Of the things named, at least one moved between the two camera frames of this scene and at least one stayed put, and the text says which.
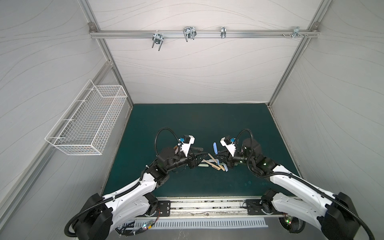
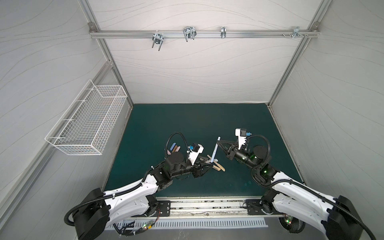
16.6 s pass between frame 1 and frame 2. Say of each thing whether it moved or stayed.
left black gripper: moved
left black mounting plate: stayed
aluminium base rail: stayed
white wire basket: stayed
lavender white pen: moved
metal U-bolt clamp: stayed
